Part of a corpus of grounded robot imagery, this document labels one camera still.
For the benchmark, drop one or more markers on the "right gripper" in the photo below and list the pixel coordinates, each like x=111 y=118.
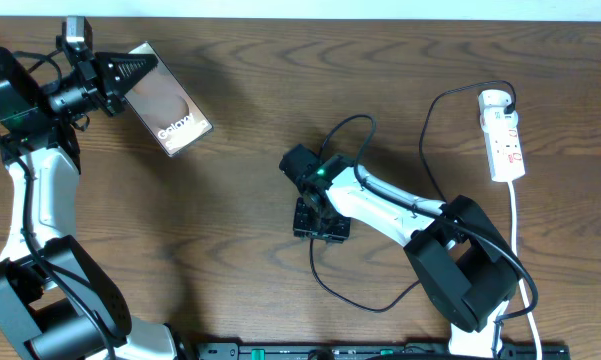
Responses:
x=337 y=234

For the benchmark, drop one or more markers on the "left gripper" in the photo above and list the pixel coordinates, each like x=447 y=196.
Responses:
x=103 y=83

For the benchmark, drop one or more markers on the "Galaxy smartphone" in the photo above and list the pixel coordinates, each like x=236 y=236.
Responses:
x=165 y=108

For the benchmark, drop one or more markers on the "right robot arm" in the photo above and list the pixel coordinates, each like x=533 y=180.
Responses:
x=462 y=262

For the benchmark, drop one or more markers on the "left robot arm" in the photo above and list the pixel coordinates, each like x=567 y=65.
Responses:
x=55 y=301

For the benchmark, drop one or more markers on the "white charger adapter plug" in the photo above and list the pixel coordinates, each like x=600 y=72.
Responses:
x=496 y=98

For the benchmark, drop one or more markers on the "white power strip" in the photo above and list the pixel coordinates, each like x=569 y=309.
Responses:
x=504 y=153

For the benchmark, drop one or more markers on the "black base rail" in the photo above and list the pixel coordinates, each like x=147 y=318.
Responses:
x=233 y=351

